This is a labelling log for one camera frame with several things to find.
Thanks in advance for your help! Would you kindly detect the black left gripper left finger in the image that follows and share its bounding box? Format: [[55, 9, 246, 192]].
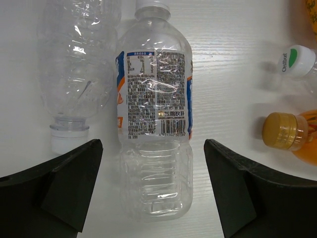
[[0, 139, 103, 238]]

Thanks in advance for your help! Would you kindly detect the white label clear bottle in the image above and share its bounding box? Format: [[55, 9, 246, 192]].
[[115, 0, 193, 222]]

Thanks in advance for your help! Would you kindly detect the green label clear bottle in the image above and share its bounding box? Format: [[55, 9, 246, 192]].
[[277, 45, 317, 97]]

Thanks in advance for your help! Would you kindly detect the orange juice bottle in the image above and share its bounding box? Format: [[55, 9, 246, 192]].
[[305, 0, 317, 37], [262, 110, 317, 166]]

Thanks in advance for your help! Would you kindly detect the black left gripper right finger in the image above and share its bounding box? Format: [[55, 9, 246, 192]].
[[204, 139, 317, 238]]

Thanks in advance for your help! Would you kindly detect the crushed clear unlabeled bottle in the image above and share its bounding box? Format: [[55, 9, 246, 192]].
[[37, 0, 121, 155]]

